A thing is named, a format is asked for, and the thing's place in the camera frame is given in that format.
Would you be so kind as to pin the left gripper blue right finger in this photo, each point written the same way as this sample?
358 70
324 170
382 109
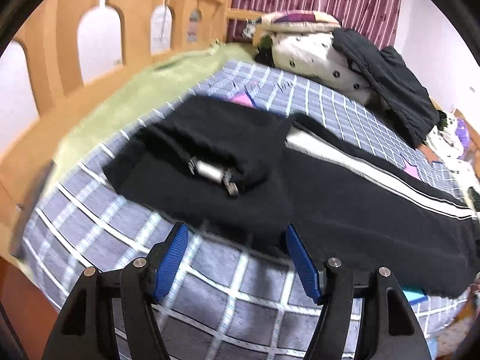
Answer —
312 280

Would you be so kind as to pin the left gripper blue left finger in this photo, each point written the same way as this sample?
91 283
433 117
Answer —
165 260

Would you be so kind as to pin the black pants with white stripe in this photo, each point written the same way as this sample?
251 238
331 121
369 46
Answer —
251 172

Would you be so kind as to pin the grey checked star bedsheet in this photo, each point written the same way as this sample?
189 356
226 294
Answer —
227 301

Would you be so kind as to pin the green fleece blanket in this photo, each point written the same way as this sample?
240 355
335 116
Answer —
149 89

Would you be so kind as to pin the black garment pile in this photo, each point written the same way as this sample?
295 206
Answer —
407 103

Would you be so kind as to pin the purple plush toy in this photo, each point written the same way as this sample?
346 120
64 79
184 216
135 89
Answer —
463 133

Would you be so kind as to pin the white floral folded quilt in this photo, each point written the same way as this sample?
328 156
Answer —
313 56

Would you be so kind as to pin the purple patterned pillow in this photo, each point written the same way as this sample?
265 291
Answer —
298 21

